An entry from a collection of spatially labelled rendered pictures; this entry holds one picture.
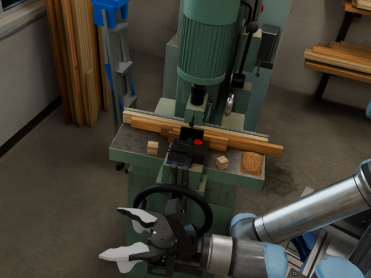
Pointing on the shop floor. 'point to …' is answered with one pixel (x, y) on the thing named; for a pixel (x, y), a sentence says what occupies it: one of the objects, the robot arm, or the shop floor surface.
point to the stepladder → (109, 34)
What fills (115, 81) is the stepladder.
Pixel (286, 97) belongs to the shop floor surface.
